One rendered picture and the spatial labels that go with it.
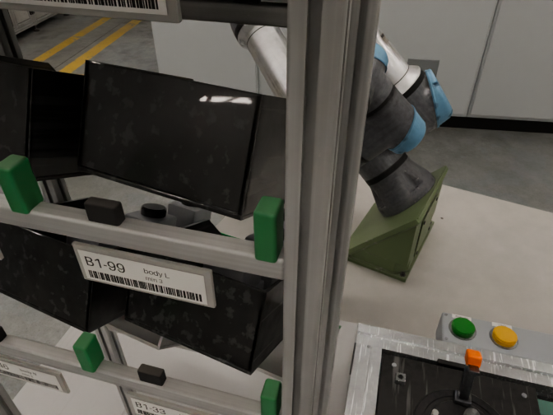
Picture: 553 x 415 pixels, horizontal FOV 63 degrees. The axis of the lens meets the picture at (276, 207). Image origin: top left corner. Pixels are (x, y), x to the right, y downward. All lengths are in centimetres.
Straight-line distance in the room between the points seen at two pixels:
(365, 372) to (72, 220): 63
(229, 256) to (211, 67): 345
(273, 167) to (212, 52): 334
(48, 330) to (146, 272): 203
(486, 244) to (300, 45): 114
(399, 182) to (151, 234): 86
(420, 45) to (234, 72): 137
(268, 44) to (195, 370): 64
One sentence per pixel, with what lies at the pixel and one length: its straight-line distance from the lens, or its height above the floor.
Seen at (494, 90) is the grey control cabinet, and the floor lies 32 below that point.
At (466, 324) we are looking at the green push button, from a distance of 91.
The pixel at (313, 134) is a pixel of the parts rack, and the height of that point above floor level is 154.
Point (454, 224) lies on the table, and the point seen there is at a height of 86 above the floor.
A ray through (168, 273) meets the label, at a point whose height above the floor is 145.
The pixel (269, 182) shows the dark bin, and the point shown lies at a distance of 29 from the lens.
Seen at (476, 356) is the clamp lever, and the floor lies 107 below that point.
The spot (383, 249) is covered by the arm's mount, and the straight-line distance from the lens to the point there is 107.
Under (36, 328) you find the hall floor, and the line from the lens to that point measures 233.
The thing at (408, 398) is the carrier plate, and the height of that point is 97.
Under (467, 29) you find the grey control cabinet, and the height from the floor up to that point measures 75.
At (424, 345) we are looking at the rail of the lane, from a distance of 87.
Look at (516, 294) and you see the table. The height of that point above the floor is 86.
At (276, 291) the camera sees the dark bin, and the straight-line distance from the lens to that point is 37.
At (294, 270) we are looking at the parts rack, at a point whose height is 147.
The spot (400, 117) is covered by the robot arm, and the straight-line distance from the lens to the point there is 78.
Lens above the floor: 163
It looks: 37 degrees down
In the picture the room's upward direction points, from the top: straight up
